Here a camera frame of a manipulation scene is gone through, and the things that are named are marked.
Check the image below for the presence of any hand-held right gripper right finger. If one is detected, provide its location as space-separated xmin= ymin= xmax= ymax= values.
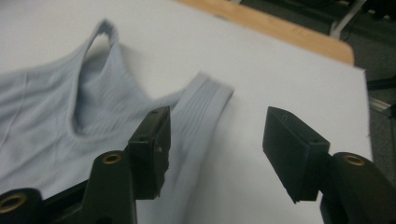
xmin=262 ymin=105 xmax=331 ymax=203

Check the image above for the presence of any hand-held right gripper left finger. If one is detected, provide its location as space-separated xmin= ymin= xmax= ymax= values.
xmin=124 ymin=105 xmax=172 ymax=201

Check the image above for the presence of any light blue tank top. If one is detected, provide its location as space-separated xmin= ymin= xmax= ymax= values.
xmin=0 ymin=19 xmax=235 ymax=224

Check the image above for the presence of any white board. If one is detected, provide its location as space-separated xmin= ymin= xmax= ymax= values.
xmin=0 ymin=0 xmax=374 ymax=224

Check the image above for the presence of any white metal stand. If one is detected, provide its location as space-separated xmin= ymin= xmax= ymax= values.
xmin=329 ymin=0 xmax=369 ymax=37

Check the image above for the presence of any metal floor rail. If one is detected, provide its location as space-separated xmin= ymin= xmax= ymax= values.
xmin=368 ymin=95 xmax=394 ymax=114

